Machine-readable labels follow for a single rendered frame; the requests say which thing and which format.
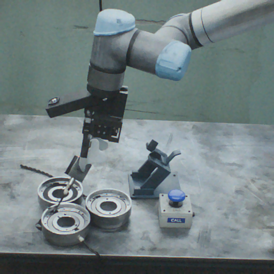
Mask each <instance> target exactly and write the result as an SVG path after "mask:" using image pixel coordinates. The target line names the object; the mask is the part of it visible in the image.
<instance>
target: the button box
mask: <svg viewBox="0 0 274 274"><path fill-rule="evenodd" d="M158 214H159V226H160V229H191V224H192V217H195V212H194V211H192V208H191V202H190V198H189V195H186V197H185V199H184V200H183V201H181V202H178V204H175V203H174V202H173V201H171V200H170V199H169V198H168V194H160V195H159V204H158Z"/></svg>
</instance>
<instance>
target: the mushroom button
mask: <svg viewBox="0 0 274 274"><path fill-rule="evenodd" d="M185 197H186V195H185V193H184V191H182V190H180V189H172V190H170V192H169V193H168V198H169V199H170V200H171V201H173V202H174V203H175V204H178V202H181V201H183V200H184V199H185Z"/></svg>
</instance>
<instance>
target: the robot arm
mask: <svg viewBox="0 0 274 274"><path fill-rule="evenodd" d="M273 22H274V0H223V1H221V2H218V3H215V4H212V5H209V6H206V7H204V8H201V9H198V10H195V11H194V12H191V13H188V14H178V15H176V16H173V17H171V18H170V19H169V20H168V21H166V22H165V24H164V25H163V26H162V27H161V28H160V29H159V30H158V31H157V32H156V33H155V34H153V33H149V32H146V31H142V30H139V29H137V28H135V18H134V17H133V15H131V14H128V13H127V12H124V11H122V10H117V9H105V10H103V11H102V12H100V13H99V14H98V17H97V22H96V27H95V30H94V31H93V34H94V36H93V43H92V50H91V55H90V62H89V68H88V75H87V88H84V89H81V90H77V91H74V92H71V93H67V94H64V95H62V96H59V97H55V98H52V99H49V100H48V103H47V105H46V107H45V110H46V112H47V113H48V115H49V117H50V118H53V117H56V116H60V115H64V114H66V113H70V112H73V111H77V110H80V109H85V110H84V113H85V119H84V124H83V129H82V134H83V140H82V144H81V151H80V159H79V166H80V169H81V171H82V172H85V168H86V165H87V164H92V163H104V162H105V161H107V159H108V157H107V155H106V154H105V153H103V152H102V151H100V150H104V149H106V148H107V147H108V143H107V142H106V141H104V140H108V141H110V142H117V143H118V142H119V139H120V134H121V128H122V125H123V116H124V111H125V105H126V100H127V94H128V87H127V86H123V82H124V76H125V70H126V66H129V67H132V68H135V69H138V70H141V71H142V72H146V73H149V74H152V75H156V76H158V77H159V78H162V79H169V80H173V81H179V80H181V79H182V78H183V77H184V75H185V72H186V70H187V68H188V64H189V61H190V57H191V55H192V50H195V49H198V48H200V47H202V46H205V45H209V44H212V43H215V42H218V41H221V40H224V39H228V38H231V37H234V36H236V35H238V34H241V33H244V32H247V31H251V30H254V29H257V28H260V27H263V26H266V25H269V24H271V23H273ZM118 128H120V130H119V133H118ZM117 133H118V137H117V138H115V137H112V136H117ZM90 136H92V137H90ZM89 147H90V150H89Z"/></svg>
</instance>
